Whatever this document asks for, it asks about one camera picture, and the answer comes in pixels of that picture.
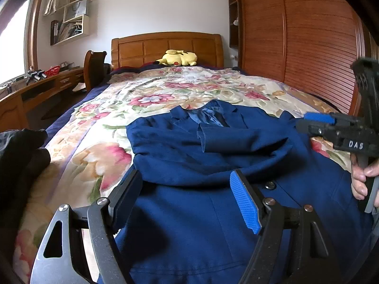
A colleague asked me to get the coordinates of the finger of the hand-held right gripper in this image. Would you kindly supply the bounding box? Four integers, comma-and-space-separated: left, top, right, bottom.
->
304, 112, 336, 124
296, 120, 336, 138

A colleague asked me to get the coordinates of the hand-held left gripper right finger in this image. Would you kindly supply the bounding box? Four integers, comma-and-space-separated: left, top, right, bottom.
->
229, 169, 341, 284

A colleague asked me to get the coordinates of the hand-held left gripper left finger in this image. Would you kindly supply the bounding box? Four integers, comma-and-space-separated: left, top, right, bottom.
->
30, 169, 144, 284

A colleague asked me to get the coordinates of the blue suit jacket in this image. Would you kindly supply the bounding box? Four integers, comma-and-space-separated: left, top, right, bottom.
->
114, 100, 374, 284

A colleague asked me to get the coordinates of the person's right hand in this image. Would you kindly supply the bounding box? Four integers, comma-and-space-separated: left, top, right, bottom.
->
351, 155, 379, 201

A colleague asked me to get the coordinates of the floral blanket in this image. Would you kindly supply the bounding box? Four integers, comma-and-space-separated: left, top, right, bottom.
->
16, 65, 354, 284

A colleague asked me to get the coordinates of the wooden slatted wardrobe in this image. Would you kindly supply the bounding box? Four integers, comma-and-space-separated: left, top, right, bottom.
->
228, 0, 379, 116

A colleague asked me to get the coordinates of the black cloth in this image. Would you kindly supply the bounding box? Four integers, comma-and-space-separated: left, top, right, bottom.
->
0, 129, 51, 222

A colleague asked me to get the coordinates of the wooden chair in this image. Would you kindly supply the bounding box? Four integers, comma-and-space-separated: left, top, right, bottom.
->
84, 50, 108, 93

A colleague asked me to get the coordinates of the wooden desk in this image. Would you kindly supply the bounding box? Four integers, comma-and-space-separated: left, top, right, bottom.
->
0, 67, 89, 131

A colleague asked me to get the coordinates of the yellow plush toy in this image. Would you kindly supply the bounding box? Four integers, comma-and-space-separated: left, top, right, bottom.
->
153, 49, 198, 67

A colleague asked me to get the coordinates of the wooden bed headboard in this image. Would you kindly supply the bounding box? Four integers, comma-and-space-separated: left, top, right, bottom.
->
111, 32, 225, 69

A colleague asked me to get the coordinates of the black tool on desk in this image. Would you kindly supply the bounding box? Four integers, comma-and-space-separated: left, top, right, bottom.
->
25, 69, 48, 85

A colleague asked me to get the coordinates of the window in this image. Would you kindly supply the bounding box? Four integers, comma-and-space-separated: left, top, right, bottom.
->
0, 0, 34, 85

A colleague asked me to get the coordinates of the white paper bag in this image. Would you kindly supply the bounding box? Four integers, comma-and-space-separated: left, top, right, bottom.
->
63, 0, 89, 22

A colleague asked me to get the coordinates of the white wall shelf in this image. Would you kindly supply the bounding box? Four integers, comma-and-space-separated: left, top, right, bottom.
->
44, 0, 94, 46

